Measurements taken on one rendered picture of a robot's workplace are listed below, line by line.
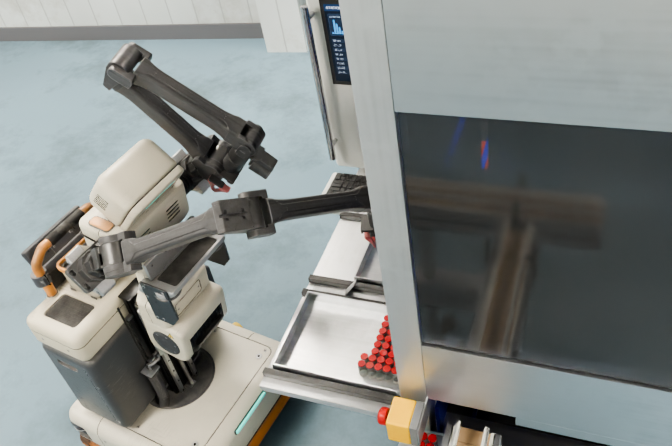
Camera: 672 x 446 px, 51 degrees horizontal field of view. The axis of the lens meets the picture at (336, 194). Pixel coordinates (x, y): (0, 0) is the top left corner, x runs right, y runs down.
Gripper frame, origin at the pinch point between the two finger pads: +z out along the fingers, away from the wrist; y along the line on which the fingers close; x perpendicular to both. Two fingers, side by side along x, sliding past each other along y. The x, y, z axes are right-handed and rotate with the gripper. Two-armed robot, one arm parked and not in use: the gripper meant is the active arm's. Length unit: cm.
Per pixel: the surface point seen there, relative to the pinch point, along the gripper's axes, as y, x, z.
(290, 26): -82, 293, 83
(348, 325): -9.6, -23.2, 7.7
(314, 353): -18.3, -32.4, 7.5
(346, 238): -12.7, 11.7, 8.8
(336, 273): -14.7, -3.2, 8.5
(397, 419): 6, -61, -8
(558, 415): 40, -62, -10
